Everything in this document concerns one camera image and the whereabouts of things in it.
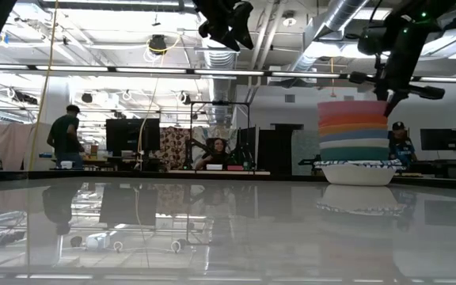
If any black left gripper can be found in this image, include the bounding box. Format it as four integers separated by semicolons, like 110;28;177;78
191;0;255;52

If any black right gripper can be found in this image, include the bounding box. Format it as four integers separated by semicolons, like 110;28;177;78
348;43;447;118

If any pink bowl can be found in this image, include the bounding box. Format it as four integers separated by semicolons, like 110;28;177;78
317;100;390;118

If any red bowl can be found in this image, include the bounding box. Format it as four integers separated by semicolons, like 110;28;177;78
317;114;389;127

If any orange bowl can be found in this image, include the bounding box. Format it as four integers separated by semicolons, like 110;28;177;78
318;123;389;135

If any blue bowl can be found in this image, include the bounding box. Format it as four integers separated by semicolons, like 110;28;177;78
318;130;390;143

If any cream bowl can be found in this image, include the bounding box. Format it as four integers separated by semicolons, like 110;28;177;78
319;138;390;150

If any blue patterned paper plate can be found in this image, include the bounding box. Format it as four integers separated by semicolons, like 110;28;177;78
313;158;407;170
321;164;397;187

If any person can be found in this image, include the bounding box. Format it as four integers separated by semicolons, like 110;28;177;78
194;137;237;171
388;121;418;166
46;104;86;170

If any black monitor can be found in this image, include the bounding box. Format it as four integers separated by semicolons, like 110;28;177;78
420;128;456;151
105;117;161;158

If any black ceiling device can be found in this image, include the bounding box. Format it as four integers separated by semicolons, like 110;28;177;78
148;34;168;55

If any long ceiling light bar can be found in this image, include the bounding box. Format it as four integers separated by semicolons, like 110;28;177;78
0;65;456;84

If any black cabinet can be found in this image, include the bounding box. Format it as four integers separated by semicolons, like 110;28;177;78
257;123;304;175

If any brown patterned fabric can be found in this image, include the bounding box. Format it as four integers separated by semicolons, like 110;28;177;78
158;126;192;170

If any pink curtain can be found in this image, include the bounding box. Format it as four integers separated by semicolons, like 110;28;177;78
0;121;53;171

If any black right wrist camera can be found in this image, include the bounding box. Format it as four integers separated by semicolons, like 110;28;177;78
356;25;391;57

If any silver spiral air duct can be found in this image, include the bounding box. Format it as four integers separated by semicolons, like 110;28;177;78
291;0;371;80
203;49;238;124

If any black metal rig frame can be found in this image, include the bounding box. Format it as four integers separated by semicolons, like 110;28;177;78
188;101;253;175

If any yellow cable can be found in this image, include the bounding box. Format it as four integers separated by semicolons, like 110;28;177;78
27;0;59;172

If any black aluminium table frame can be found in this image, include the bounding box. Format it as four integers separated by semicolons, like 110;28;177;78
0;169;456;192

